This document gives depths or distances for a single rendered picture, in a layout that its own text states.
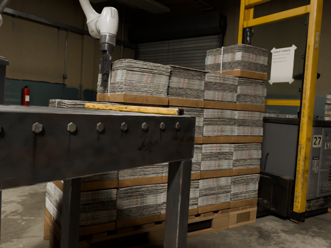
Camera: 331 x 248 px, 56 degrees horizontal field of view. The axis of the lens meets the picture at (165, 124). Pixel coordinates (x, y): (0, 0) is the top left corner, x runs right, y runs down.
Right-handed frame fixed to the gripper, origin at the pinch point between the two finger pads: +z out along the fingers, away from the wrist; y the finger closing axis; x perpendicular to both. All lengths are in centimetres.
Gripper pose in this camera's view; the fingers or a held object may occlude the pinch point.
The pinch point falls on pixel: (104, 80)
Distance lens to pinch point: 182.1
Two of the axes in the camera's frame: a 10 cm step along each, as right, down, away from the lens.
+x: -8.3, -0.6, -5.6
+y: -5.5, -0.8, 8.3
